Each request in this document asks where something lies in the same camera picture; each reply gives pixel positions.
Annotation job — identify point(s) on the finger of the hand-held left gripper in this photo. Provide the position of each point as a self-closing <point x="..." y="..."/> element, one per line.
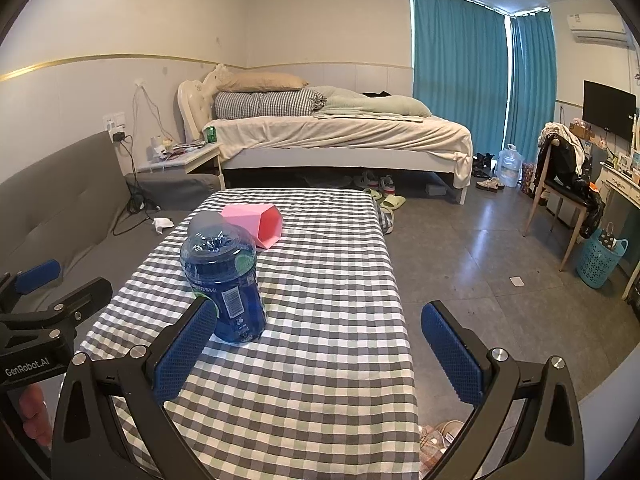
<point x="85" y="297"/>
<point x="37" y="271"/>

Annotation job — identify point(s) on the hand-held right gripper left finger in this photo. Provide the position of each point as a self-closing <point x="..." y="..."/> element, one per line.
<point x="181" y="357"/>

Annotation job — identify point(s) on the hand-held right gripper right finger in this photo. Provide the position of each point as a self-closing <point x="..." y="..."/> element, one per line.
<point x="452" y="355"/>

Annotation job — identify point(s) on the pink hexagonal cup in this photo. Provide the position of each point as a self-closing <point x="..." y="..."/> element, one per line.
<point x="241" y="215"/>

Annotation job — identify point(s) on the person's left hand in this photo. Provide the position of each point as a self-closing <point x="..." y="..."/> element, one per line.
<point x="36" y="412"/>

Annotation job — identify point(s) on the grey sofa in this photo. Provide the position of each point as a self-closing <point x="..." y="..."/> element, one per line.
<point x="50" y="195"/>

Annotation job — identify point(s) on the plaid slipper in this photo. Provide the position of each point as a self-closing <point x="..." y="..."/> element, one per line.
<point x="442" y="435"/>

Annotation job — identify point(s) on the blue transparent plastic bottle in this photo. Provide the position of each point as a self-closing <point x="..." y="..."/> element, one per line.
<point x="225" y="280"/>

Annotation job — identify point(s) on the white paper scrap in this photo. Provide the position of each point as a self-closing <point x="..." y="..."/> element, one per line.
<point x="517" y="281"/>

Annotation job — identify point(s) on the crumpled white tissue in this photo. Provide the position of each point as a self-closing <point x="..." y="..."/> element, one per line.
<point x="161" y="224"/>

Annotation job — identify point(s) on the grey checkered tablecloth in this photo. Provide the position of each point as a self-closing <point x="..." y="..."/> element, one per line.
<point x="310" y="310"/>

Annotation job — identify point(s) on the pale green slippers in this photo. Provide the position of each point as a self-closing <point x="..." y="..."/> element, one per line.
<point x="390" y="202"/>

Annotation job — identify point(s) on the blue laundry basket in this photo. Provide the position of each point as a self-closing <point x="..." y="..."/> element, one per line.
<point x="597" y="262"/>

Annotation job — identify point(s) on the white sneakers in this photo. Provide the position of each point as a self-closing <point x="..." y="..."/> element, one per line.
<point x="489" y="184"/>

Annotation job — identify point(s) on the white nightstand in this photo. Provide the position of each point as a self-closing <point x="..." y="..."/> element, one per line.
<point x="200" y="157"/>

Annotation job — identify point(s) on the grey sneakers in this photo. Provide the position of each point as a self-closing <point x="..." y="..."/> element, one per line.
<point x="372" y="182"/>

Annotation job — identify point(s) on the patterned gift bag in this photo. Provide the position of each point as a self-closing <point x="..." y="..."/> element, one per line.
<point x="527" y="177"/>

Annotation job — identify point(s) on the wooden chair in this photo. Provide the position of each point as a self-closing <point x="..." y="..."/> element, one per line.
<point x="560" y="195"/>

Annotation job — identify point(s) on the black shoes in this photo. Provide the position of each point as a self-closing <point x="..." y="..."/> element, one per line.
<point x="482" y="162"/>

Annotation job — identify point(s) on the clear water jug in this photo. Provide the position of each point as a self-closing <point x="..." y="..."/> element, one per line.
<point x="510" y="167"/>

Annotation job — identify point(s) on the green bottle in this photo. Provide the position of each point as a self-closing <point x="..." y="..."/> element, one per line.
<point x="210" y="134"/>

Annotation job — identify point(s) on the black jacket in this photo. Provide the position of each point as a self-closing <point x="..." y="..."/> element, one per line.
<point x="567" y="160"/>

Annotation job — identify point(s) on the white dressing table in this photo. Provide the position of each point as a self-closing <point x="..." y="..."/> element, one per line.
<point x="620" y="180"/>

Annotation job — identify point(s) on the white garment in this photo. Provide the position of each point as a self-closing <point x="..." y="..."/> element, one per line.
<point x="562" y="130"/>

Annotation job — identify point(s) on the white bed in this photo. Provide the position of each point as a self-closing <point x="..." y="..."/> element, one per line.
<point x="330" y="135"/>

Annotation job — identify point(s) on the white pillow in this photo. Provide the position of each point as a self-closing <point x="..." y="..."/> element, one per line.
<point x="212" y="77"/>

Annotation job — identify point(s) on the pale green blanket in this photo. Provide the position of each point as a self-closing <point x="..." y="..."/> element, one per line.
<point x="370" y="105"/>

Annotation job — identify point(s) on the grey checkered quilt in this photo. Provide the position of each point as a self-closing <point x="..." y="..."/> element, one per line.
<point x="265" y="103"/>

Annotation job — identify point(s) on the black garment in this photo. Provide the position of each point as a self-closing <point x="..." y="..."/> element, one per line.
<point x="376" y="94"/>

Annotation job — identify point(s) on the beige pillow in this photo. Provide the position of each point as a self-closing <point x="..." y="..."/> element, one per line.
<point x="260" y="81"/>

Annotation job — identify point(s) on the wide teal curtain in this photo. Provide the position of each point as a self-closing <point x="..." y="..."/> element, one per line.
<point x="455" y="70"/>

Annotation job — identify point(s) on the narrow teal curtain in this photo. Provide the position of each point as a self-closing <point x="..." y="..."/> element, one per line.
<point x="532" y="80"/>

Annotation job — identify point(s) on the black television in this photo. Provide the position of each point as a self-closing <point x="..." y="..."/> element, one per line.
<point x="607" y="107"/>

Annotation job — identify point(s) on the white air conditioner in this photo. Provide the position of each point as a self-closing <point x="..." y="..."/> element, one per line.
<point x="597" y="27"/>

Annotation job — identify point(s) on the wall power socket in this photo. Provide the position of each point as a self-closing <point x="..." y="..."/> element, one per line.
<point x="114" y="122"/>

